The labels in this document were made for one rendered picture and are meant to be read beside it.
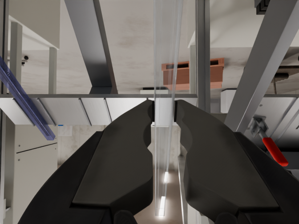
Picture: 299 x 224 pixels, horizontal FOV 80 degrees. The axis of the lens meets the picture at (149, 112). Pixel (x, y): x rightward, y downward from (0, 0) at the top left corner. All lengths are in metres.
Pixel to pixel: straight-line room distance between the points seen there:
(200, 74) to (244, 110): 0.26
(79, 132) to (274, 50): 11.40
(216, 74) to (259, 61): 3.01
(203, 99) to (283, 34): 0.35
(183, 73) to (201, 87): 2.82
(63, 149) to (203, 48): 11.83
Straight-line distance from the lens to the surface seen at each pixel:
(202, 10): 0.70
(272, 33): 0.34
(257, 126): 0.42
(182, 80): 3.39
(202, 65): 0.62
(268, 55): 0.34
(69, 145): 11.98
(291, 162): 0.53
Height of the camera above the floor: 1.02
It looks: 2 degrees down
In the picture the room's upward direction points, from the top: 180 degrees counter-clockwise
